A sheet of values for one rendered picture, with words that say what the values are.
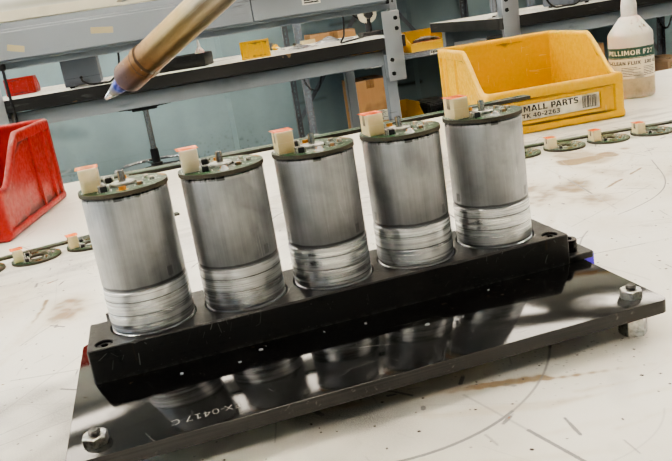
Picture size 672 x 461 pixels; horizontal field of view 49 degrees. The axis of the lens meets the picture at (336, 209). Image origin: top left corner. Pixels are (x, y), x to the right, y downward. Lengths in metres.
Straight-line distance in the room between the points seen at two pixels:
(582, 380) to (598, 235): 0.11
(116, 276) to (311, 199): 0.06
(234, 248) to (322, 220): 0.03
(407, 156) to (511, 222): 0.04
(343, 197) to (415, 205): 0.02
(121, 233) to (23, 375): 0.08
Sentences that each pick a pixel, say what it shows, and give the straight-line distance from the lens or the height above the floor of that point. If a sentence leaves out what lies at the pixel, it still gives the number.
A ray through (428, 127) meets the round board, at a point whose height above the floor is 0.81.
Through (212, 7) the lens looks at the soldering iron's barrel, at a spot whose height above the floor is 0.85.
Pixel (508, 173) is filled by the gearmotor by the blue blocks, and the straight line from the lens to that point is 0.23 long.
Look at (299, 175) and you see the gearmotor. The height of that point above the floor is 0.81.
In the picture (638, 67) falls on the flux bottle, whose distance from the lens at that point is 0.63.
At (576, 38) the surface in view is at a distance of 0.61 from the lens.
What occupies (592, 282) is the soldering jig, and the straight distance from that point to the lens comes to 0.23.
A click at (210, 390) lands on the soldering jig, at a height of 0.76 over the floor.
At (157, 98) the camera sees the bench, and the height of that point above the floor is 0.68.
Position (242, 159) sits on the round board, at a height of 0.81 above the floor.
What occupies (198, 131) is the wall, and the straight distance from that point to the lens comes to 4.61.
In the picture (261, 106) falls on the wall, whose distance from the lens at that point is 4.63.
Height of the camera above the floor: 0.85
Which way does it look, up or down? 15 degrees down
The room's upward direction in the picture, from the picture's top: 9 degrees counter-clockwise
